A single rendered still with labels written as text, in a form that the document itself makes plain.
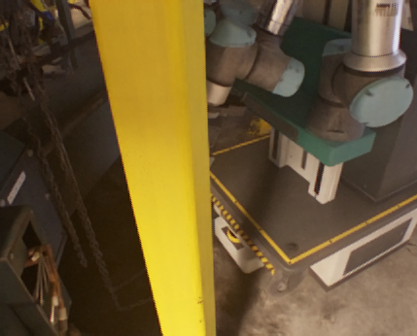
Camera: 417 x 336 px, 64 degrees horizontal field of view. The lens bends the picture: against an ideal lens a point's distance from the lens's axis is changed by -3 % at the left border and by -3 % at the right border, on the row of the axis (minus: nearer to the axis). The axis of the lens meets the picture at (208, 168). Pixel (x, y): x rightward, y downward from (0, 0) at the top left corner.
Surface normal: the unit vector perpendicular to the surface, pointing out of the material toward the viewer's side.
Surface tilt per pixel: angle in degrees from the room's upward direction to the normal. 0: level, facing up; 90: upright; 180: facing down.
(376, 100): 98
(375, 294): 0
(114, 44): 90
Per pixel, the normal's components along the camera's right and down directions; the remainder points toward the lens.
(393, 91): 0.09, 0.69
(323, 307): -0.04, -0.80
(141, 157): -0.25, 0.58
